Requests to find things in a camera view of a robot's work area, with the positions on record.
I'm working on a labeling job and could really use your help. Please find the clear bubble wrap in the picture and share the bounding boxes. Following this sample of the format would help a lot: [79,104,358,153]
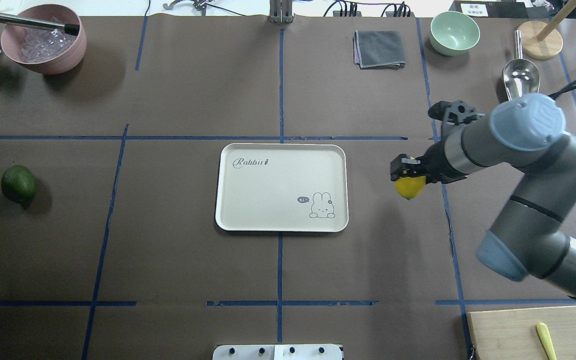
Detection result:
[19,27,77,63]

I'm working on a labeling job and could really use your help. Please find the pink bowl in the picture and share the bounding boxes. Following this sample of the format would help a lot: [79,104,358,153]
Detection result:
[0,4,87,75]

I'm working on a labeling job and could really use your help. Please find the green lime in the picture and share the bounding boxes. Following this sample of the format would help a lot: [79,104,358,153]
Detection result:
[0,165,38,204]

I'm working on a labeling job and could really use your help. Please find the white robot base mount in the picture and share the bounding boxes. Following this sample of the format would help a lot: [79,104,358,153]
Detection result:
[212,343,345,360]

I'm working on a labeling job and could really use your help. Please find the black cable bundle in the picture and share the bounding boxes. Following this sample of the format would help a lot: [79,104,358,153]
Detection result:
[323,0,412,18]

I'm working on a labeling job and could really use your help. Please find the bamboo cutting board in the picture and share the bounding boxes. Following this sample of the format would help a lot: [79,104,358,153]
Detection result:
[467,306,576,360]

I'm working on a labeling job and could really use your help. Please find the mint green bowl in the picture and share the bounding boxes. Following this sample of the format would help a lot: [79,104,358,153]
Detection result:
[429,11,481,57]

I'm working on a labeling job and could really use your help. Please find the grey camera post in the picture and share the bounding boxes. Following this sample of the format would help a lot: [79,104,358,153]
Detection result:
[268,0,294,24]

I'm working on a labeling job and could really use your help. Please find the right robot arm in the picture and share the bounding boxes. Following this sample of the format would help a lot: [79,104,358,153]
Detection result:
[390,92,576,301]

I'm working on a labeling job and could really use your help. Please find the grey folded cloth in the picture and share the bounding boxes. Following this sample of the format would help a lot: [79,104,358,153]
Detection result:
[353,30,406,69]

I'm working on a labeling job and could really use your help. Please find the black and silver tongs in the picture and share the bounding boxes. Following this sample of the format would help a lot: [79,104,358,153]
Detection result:
[0,13,81,37]

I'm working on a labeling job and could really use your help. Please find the steel scoop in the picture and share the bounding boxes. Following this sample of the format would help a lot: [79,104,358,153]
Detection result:
[502,29,540,100]

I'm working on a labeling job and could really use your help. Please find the yellow plastic knife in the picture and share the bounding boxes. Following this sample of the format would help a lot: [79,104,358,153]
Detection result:
[535,322,558,360]

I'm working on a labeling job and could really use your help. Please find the round wooden stand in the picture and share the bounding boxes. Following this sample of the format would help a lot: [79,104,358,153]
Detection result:
[516,0,576,60]

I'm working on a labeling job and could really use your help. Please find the yellow lemon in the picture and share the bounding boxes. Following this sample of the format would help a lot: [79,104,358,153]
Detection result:
[394,176,426,199]

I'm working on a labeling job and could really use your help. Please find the cream rabbit print tray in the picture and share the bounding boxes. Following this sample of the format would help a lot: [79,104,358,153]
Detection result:
[215,143,349,233]

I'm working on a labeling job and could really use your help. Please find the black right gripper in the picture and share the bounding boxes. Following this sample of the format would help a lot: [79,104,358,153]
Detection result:
[390,139,467,185]

